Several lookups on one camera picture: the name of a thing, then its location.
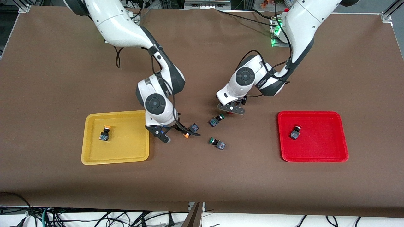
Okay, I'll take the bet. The black cable across table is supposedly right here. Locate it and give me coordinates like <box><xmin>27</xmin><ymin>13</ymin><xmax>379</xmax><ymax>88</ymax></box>
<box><xmin>217</xmin><ymin>9</ymin><xmax>280</xmax><ymax>30</ymax></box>

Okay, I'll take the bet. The green push button switch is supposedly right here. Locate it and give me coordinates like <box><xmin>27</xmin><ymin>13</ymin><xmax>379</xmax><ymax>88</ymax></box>
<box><xmin>209</xmin><ymin>113</ymin><xmax>225</xmax><ymax>128</ymax></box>
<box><xmin>208</xmin><ymin>137</ymin><xmax>226</xmax><ymax>150</ymax></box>

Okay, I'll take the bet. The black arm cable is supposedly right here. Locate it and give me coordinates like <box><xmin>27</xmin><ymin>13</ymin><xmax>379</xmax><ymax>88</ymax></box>
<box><xmin>236</xmin><ymin>50</ymin><xmax>291</xmax><ymax>84</ymax></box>
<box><xmin>115</xmin><ymin>47</ymin><xmax>124</xmax><ymax>68</ymax></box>

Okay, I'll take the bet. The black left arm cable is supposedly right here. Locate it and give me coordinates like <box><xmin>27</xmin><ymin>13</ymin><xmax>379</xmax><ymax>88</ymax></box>
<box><xmin>236</xmin><ymin>50</ymin><xmax>291</xmax><ymax>84</ymax></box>

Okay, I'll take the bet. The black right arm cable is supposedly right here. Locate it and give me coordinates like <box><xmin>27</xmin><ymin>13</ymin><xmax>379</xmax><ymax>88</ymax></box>
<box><xmin>115</xmin><ymin>47</ymin><xmax>124</xmax><ymax>68</ymax></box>

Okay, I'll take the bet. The black floor cable loop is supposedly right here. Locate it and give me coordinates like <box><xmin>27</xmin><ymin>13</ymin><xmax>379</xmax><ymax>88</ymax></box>
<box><xmin>0</xmin><ymin>192</ymin><xmax>33</xmax><ymax>227</ymax></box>

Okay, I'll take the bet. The brown table cover sheet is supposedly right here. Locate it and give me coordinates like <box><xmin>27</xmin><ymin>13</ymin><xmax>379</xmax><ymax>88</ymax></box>
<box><xmin>0</xmin><ymin>5</ymin><xmax>404</xmax><ymax>218</ymax></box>

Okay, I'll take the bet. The red plastic tray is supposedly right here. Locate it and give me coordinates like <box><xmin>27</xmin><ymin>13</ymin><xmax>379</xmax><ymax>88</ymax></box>
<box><xmin>277</xmin><ymin>111</ymin><xmax>349</xmax><ymax>163</ymax></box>

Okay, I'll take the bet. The black floor cable bundle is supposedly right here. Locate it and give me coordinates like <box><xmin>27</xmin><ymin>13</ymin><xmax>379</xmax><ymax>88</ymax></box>
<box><xmin>47</xmin><ymin>210</ymin><xmax>179</xmax><ymax>227</ymax></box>

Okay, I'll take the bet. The yellow plastic tray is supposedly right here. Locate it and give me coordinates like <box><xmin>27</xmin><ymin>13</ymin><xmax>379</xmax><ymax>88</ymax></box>
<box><xmin>81</xmin><ymin>110</ymin><xmax>150</xmax><ymax>166</ymax></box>

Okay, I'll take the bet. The yellow push button switch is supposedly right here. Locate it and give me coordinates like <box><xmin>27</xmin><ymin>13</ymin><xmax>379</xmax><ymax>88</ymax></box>
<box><xmin>184</xmin><ymin>124</ymin><xmax>199</xmax><ymax>139</ymax></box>
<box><xmin>99</xmin><ymin>126</ymin><xmax>112</xmax><ymax>141</ymax></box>

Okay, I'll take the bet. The brown wooden post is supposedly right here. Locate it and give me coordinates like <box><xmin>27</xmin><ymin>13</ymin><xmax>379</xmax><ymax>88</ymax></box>
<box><xmin>181</xmin><ymin>202</ymin><xmax>203</xmax><ymax>227</ymax></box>

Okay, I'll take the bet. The aluminium frame profile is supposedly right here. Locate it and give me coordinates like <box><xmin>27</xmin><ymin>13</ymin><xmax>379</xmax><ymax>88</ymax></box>
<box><xmin>185</xmin><ymin>0</ymin><xmax>231</xmax><ymax>10</ymax></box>

